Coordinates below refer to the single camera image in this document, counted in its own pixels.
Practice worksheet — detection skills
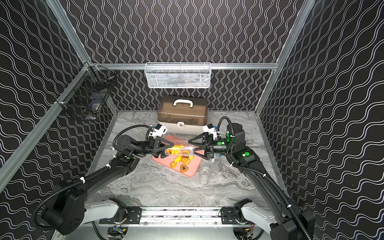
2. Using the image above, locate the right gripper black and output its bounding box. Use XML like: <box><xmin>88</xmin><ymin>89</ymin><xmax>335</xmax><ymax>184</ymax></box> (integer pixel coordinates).
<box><xmin>189</xmin><ymin>134</ymin><xmax>235</xmax><ymax>159</ymax></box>

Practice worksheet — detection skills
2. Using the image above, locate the clear cookie jar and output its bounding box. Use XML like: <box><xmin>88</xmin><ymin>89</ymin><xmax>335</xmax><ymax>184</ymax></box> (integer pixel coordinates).
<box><xmin>199</xmin><ymin>168</ymin><xmax>211</xmax><ymax>185</ymax></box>
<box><xmin>165</xmin><ymin>144</ymin><xmax>195</xmax><ymax>157</ymax></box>

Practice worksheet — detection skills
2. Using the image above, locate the orange swirl cookie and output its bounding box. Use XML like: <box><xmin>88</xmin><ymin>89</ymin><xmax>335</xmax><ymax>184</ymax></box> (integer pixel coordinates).
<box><xmin>170</xmin><ymin>161</ymin><xmax>177</xmax><ymax>168</ymax></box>
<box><xmin>181</xmin><ymin>158</ymin><xmax>191</xmax><ymax>165</ymax></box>

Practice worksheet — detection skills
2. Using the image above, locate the brown heart cookie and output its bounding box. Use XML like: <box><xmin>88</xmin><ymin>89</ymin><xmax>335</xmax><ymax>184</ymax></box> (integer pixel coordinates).
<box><xmin>180</xmin><ymin>165</ymin><xmax>189</xmax><ymax>173</ymax></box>

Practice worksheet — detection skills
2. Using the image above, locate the clear cookie jar handled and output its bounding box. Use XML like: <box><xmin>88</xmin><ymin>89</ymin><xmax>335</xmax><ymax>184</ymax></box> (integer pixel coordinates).
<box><xmin>210</xmin><ymin>164</ymin><xmax>221</xmax><ymax>174</ymax></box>

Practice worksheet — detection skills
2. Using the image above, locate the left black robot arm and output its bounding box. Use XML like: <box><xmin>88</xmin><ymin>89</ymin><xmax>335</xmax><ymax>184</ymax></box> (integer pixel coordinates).
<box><xmin>31</xmin><ymin>124</ymin><xmax>174</xmax><ymax>235</ymax></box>

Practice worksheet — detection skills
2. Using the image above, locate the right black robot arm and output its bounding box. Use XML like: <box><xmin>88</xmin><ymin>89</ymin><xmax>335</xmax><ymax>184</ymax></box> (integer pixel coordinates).
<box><xmin>188</xmin><ymin>117</ymin><xmax>315</xmax><ymax>240</ymax></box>

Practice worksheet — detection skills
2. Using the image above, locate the pink plastic tray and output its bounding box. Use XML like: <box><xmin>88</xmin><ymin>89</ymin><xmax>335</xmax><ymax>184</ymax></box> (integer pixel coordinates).
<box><xmin>152</xmin><ymin>136</ymin><xmax>202</xmax><ymax>178</ymax></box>

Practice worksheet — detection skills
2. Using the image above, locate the brown white storage box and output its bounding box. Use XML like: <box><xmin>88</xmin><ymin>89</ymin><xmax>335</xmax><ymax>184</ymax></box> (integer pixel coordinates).
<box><xmin>157</xmin><ymin>96</ymin><xmax>208</xmax><ymax>135</ymax></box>

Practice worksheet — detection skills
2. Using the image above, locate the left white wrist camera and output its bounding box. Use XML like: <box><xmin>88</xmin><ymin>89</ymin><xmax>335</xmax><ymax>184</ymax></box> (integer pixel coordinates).
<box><xmin>150</xmin><ymin>124</ymin><xmax>168</xmax><ymax>139</ymax></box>

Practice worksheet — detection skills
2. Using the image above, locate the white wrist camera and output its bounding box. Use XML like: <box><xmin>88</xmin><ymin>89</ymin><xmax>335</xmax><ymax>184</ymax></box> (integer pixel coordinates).
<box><xmin>203</xmin><ymin>124</ymin><xmax>218</xmax><ymax>140</ymax></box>
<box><xmin>150</xmin><ymin>124</ymin><xmax>168</xmax><ymax>139</ymax></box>

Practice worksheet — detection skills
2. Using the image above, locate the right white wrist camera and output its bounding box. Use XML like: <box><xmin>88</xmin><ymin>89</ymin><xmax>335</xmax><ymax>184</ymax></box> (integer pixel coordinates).
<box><xmin>203</xmin><ymin>124</ymin><xmax>218</xmax><ymax>140</ymax></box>

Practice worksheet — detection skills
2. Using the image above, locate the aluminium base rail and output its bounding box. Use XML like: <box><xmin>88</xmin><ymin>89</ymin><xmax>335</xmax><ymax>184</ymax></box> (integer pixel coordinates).
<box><xmin>59</xmin><ymin>206</ymin><xmax>304</xmax><ymax>227</ymax></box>

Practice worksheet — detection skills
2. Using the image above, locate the white wire wall basket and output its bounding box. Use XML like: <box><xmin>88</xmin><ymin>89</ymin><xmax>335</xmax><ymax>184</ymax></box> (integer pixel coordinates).
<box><xmin>144</xmin><ymin>62</ymin><xmax>212</xmax><ymax>89</ymax></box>

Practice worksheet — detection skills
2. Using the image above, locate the black wire wall basket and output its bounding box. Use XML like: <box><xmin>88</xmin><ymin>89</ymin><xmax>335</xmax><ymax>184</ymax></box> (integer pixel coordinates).
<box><xmin>58</xmin><ymin>63</ymin><xmax>118</xmax><ymax>121</ymax></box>

